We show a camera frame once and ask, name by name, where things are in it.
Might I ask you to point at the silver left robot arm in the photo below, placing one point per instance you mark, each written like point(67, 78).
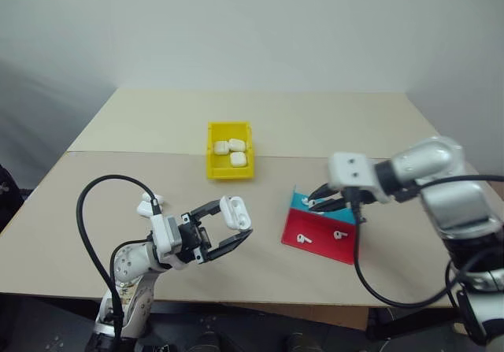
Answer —
point(130, 265)

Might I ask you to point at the white earbud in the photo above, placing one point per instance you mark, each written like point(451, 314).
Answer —
point(305, 201)
point(339, 234)
point(302, 238)

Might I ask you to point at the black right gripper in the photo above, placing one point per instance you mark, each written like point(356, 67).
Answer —
point(342, 199)

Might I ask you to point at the closed white earbud case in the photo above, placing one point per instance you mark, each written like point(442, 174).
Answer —
point(237, 144)
point(238, 159)
point(143, 209)
point(221, 147)

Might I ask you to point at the dark table frame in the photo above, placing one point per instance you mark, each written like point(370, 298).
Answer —
point(409, 322)

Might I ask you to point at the dark object with white mark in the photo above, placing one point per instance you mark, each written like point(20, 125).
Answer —
point(8, 194)

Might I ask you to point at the dark rounded shape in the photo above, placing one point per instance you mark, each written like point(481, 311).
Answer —
point(299, 342)
point(208, 341)

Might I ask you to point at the white earbud case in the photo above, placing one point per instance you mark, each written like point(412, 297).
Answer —
point(143, 209)
point(221, 147)
point(237, 144)
point(236, 212)
point(238, 159)

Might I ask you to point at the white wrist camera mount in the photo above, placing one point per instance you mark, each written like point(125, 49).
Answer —
point(350, 169)
point(161, 234)

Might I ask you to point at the yellow plastic bin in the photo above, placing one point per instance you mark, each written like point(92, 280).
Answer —
point(230, 173)

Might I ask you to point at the red mat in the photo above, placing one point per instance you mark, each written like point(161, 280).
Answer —
point(319, 245)

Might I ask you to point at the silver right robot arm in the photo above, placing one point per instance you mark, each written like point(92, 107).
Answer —
point(453, 198)

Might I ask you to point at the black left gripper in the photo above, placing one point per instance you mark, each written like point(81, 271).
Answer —
point(191, 238)

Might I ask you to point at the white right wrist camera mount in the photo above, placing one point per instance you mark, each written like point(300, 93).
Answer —
point(350, 169)

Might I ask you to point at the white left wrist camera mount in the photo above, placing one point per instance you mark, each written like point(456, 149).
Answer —
point(161, 234)

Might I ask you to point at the teal mat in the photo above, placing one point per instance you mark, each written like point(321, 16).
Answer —
point(299, 206)

